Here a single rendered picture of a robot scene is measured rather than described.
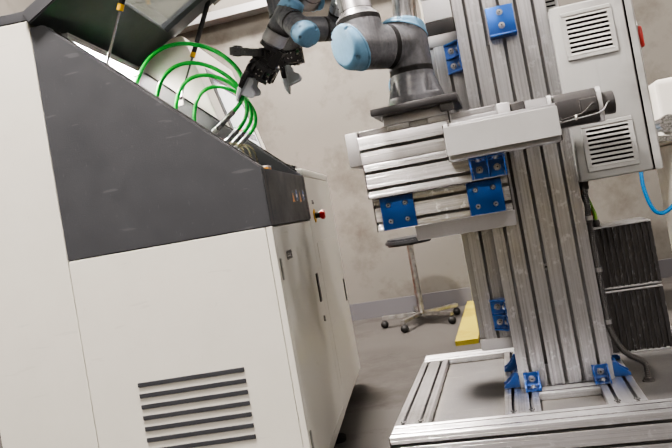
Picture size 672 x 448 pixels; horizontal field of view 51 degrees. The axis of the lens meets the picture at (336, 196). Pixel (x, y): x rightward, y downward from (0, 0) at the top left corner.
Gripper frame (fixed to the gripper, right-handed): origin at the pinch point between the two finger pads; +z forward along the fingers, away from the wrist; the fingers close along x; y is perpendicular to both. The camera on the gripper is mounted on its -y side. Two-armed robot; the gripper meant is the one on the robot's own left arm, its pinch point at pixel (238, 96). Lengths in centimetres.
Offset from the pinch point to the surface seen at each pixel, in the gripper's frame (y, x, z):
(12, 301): -14, -58, 67
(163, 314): 25, -52, 47
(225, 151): 15.5, -38.1, 3.1
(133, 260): 10, -49, 40
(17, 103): -42, -44, 22
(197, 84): -26.1, 31.6, 14.7
